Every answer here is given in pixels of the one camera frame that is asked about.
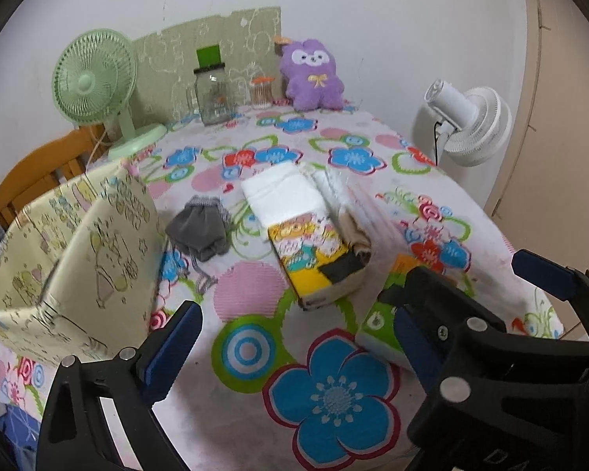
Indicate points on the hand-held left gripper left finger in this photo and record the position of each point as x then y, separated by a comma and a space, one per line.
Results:
169, 353

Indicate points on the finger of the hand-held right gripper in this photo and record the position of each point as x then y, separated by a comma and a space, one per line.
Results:
451, 311
542, 272

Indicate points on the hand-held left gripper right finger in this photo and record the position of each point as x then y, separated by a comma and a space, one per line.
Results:
415, 341

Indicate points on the green white tissue pack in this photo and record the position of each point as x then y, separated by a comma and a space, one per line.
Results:
378, 328

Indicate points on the cream patterned storage box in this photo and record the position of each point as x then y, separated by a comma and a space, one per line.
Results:
103, 265

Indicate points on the grey cloth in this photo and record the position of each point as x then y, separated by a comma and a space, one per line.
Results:
201, 228

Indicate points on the yellow cartoon tissue pack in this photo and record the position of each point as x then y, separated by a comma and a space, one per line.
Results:
294, 216

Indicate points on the floral tablecloth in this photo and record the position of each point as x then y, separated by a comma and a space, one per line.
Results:
334, 397

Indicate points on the clear plastic bag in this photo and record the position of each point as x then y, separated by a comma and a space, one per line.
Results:
383, 235

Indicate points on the beige door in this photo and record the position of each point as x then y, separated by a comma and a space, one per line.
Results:
569, 132

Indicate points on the white floor fan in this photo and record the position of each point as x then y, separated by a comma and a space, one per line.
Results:
471, 122

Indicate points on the wooden headboard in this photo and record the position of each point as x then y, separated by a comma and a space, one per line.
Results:
34, 167

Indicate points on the glass jar with green lid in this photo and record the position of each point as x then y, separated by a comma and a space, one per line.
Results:
215, 98

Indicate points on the purple plush rabbit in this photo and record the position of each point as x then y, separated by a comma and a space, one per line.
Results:
311, 78

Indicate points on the green desk fan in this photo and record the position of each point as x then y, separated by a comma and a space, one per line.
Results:
93, 78

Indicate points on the green patterned wall sheet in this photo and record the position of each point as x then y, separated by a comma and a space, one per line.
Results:
176, 54

